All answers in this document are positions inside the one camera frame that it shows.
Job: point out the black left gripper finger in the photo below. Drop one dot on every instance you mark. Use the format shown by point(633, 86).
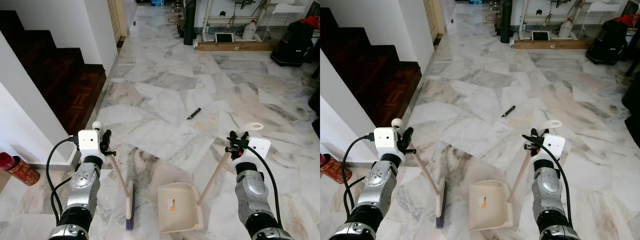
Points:
point(407, 132)
point(106, 134)

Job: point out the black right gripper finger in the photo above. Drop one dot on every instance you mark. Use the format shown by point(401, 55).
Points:
point(233, 135)
point(534, 132)

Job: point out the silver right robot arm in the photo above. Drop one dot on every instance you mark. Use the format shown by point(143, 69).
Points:
point(255, 192)
point(547, 192)

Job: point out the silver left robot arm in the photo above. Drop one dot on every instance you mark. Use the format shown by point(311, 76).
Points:
point(377, 185)
point(82, 185)

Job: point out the black pen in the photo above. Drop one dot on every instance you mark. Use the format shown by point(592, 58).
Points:
point(509, 111)
point(194, 113)

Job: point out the dark wooden staircase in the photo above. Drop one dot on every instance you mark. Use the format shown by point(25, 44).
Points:
point(380, 75)
point(65, 80)

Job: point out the red printed can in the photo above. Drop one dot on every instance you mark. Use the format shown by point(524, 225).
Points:
point(19, 170)
point(336, 169)

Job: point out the long wooden plank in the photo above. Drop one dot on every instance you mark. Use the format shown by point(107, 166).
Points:
point(550, 44)
point(235, 46)

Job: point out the black furniture piece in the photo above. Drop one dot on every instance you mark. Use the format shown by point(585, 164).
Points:
point(316, 100)
point(632, 100)

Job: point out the white framed dark panel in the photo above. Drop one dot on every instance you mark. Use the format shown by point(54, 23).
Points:
point(540, 35)
point(224, 38)

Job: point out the white plastic jug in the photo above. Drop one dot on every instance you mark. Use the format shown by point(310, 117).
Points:
point(249, 31)
point(565, 29)

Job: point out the black bag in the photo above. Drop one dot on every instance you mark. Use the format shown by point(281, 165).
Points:
point(294, 45)
point(607, 44)

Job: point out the cream louvered door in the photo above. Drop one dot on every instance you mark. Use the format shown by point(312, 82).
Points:
point(434, 17)
point(118, 20)

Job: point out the black upright pipe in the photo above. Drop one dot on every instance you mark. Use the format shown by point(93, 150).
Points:
point(189, 22)
point(506, 21)

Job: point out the red cloth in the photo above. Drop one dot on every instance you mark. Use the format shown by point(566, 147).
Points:
point(311, 21)
point(630, 20)

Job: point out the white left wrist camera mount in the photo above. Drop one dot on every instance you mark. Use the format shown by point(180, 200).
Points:
point(88, 142)
point(385, 140)

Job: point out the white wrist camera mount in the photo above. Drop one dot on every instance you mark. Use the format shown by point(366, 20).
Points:
point(259, 149)
point(385, 140)
point(554, 146)
point(88, 142)

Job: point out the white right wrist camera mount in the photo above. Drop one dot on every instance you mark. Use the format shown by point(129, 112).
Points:
point(259, 149)
point(554, 146)

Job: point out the white frame workbench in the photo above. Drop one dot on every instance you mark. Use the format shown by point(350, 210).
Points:
point(220, 20)
point(537, 18)

